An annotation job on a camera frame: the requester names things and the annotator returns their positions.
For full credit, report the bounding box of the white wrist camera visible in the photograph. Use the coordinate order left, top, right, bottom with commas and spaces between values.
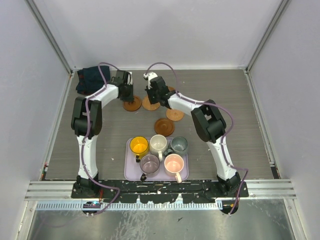
127, 71, 133, 85
143, 72, 158, 90

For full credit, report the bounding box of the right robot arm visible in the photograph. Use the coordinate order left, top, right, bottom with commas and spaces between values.
143, 72, 242, 197

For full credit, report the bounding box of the grey green mug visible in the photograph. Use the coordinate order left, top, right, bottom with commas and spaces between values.
164, 136, 189, 157

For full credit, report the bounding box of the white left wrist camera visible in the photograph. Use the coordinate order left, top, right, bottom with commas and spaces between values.
127, 71, 133, 85

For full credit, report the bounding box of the white speckled mug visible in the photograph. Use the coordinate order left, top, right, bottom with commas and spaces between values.
149, 134, 168, 162

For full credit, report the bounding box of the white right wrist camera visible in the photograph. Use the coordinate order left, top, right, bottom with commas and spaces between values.
143, 72, 158, 90

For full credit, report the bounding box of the woven rattan coaster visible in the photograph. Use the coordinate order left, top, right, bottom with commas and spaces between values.
165, 109, 184, 122
142, 96, 161, 111

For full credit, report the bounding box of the lilac mug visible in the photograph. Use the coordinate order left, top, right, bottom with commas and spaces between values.
139, 154, 161, 182

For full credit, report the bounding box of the dark folded cloth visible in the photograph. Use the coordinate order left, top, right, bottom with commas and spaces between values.
75, 66, 105, 96

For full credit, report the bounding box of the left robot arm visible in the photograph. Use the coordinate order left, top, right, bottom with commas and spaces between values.
71, 70, 134, 198

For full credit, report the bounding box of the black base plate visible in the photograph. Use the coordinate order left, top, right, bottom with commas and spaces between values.
71, 179, 239, 204

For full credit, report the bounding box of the pink mug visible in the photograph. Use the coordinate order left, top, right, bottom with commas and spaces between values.
164, 153, 185, 184

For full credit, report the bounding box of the yellow mug black outside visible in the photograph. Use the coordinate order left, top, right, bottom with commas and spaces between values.
129, 136, 149, 163

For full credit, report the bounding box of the aluminium frame rail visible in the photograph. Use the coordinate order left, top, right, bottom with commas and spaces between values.
25, 179, 296, 202

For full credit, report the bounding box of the lilac plastic tray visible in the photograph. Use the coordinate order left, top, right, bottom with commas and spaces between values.
124, 138, 189, 182

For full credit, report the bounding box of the brown wooden coaster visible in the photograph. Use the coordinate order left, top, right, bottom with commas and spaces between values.
154, 118, 175, 137
123, 95, 142, 112
168, 86, 176, 93

